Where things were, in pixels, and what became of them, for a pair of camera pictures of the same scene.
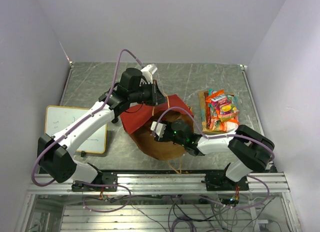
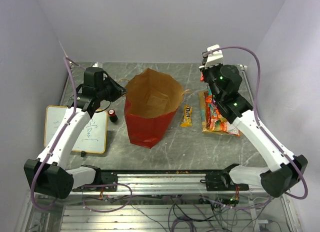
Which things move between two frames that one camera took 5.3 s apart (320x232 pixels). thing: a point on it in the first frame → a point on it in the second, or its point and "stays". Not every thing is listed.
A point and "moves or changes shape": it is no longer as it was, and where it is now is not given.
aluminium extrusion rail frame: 263,183 stays
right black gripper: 168,124 → 206,70
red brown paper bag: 137,120 moves or changes shape
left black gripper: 157,97 → 118,91
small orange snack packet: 224,125 stays
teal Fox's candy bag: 233,99 moves or changes shape
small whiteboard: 57,117 stays
